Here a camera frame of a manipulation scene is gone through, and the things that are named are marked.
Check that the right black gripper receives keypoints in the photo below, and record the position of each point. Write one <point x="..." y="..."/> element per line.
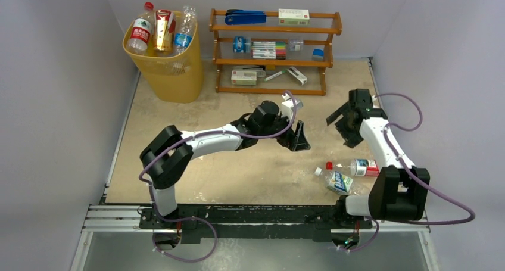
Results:
<point x="348" y="119"/>

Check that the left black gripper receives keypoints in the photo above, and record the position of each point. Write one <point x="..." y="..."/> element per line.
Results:
<point x="295" y="140"/>

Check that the red-cap bottle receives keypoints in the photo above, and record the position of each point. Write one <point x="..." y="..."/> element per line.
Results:
<point x="355" y="167"/>

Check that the small white-cap bottle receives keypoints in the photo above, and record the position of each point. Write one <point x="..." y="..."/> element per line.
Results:
<point x="335" y="181"/>

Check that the blue label clear bottle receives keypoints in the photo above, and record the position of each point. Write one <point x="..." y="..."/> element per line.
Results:
<point x="186" y="30"/>

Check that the brown tea red bottle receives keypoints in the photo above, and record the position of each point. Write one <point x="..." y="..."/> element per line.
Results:
<point x="165" y="24"/>

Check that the clear white-cap bottle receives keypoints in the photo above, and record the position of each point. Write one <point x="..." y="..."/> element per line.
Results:
<point x="180" y="67"/>

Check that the red white label bottle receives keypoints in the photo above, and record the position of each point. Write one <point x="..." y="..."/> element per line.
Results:
<point x="142" y="30"/>

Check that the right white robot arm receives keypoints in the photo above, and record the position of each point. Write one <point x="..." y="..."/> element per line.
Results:
<point x="400" y="190"/>

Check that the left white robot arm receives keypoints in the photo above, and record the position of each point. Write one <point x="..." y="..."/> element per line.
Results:
<point x="167" y="156"/>

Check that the yellow plastic bin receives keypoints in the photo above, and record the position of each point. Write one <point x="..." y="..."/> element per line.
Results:
<point x="177" y="78"/>

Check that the green white marker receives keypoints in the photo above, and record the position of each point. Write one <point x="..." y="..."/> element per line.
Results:
<point x="268" y="78"/>

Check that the blue white eraser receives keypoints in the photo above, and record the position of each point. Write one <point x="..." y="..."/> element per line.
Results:
<point x="318" y="55"/>

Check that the grey stapler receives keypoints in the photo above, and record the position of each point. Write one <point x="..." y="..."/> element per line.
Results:
<point x="259" y="69"/>

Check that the white staples box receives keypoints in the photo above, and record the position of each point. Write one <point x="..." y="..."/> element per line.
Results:
<point x="245" y="78"/>

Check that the clear small jar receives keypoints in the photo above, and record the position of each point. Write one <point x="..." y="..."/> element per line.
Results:
<point x="296" y="44"/>

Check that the colour marker pen set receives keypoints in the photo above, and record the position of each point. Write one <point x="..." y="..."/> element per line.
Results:
<point x="269" y="50"/>

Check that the wooden shelf rack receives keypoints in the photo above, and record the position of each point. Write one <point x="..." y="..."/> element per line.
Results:
<point x="335" y="29"/>

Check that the white green box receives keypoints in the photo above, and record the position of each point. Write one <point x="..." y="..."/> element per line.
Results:
<point x="293" y="17"/>

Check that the blue stapler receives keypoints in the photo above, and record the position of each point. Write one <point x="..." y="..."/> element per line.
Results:
<point x="243" y="17"/>

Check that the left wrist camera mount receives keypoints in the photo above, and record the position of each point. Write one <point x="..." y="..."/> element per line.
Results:
<point x="289" y="106"/>

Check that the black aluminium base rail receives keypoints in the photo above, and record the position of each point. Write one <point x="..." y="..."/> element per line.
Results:
<point x="193" y="222"/>

